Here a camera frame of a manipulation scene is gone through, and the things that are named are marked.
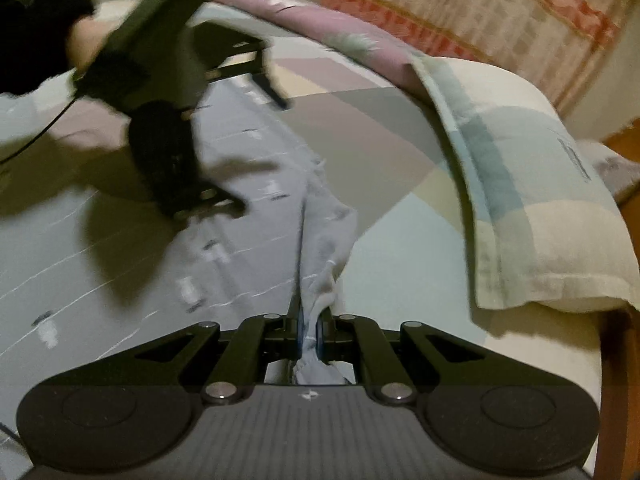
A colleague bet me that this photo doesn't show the person's left forearm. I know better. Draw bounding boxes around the person's left forearm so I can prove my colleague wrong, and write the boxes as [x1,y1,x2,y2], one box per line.
[0,0,116,96]

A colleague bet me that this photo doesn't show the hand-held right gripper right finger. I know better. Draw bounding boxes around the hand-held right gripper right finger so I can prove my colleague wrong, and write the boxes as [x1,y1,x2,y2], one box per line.
[316,312,531,406]

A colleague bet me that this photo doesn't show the grey printed pants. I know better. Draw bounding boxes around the grey printed pants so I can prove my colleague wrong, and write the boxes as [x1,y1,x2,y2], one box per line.
[0,77,358,386]

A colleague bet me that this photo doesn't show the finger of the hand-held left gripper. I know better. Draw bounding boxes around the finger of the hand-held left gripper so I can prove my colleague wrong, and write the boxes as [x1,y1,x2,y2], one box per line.
[172,187,247,223]
[192,22,291,111]

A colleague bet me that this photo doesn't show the purple floral quilt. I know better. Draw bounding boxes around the purple floral quilt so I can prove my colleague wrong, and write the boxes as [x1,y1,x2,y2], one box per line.
[212,0,431,106]

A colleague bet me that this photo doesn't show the patterned curtain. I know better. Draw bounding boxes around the patterned curtain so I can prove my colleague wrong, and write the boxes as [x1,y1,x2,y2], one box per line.
[320,0,640,116]

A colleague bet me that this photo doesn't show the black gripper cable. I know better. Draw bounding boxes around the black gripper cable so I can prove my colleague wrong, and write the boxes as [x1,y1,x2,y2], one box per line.
[0,92,78,163]

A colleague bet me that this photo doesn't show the large patchwork pillow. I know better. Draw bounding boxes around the large patchwork pillow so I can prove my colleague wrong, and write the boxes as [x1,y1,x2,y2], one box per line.
[410,55,640,313]

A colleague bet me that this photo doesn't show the small floral pillow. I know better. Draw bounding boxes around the small floral pillow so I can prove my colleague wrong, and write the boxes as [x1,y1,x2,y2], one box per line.
[575,139,640,206]

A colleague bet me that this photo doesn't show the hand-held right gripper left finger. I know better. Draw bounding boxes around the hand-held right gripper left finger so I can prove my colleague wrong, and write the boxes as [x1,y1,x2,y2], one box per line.
[90,300,305,406]

